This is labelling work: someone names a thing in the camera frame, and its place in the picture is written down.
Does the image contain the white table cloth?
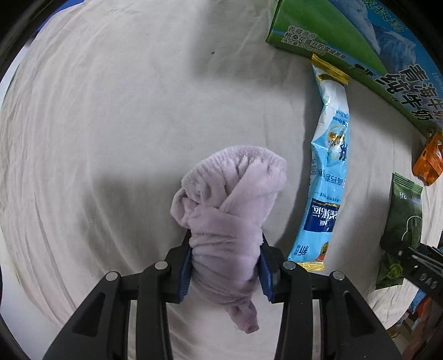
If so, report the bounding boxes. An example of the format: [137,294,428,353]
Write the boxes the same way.
[1,1,426,359]

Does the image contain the blue plastic bag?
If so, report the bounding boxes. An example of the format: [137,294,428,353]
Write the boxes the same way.
[408,289,426,313]

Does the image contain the light blue stick packet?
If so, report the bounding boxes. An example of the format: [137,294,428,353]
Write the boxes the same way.
[288,55,350,271]

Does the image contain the purple fluffy towel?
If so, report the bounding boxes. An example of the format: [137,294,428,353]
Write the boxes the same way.
[171,145,287,334]

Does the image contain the green snack packet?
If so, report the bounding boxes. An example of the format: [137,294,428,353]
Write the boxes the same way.
[375,173,423,289]

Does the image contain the orange snack packet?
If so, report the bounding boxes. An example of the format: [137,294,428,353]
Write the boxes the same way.
[412,130,443,185]

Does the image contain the cardboard box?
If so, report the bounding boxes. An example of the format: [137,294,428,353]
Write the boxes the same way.
[266,1,442,135]

